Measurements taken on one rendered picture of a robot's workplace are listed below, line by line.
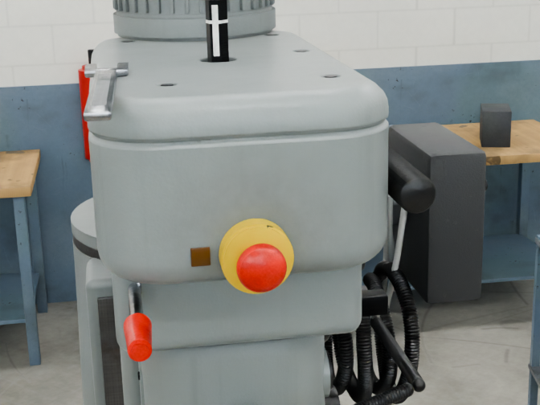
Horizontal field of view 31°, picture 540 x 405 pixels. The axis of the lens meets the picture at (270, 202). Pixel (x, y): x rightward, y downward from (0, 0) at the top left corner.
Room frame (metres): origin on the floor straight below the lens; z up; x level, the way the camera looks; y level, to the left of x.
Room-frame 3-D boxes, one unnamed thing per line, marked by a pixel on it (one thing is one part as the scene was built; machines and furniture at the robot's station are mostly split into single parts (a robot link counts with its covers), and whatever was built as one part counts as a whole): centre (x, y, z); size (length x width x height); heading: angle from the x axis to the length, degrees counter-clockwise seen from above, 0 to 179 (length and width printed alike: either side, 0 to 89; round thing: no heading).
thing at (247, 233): (0.77, 0.01, 1.76); 0.06 x 0.02 x 0.06; 99
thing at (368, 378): (1.29, -0.11, 1.45); 0.18 x 0.16 x 0.21; 9
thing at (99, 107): (0.82, 0.14, 1.89); 0.24 x 0.04 x 0.01; 7
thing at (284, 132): (1.01, 0.05, 1.81); 0.47 x 0.26 x 0.16; 9
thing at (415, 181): (1.05, -0.09, 1.79); 0.45 x 0.04 x 0.04; 9
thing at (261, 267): (0.74, 0.01, 1.76); 0.04 x 0.03 x 0.04; 99
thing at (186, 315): (1.03, 0.05, 1.68); 0.34 x 0.24 x 0.10; 9
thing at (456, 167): (1.34, -0.24, 1.62); 0.20 x 0.09 x 0.21; 9
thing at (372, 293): (1.03, -0.09, 1.60); 0.08 x 0.02 x 0.04; 99
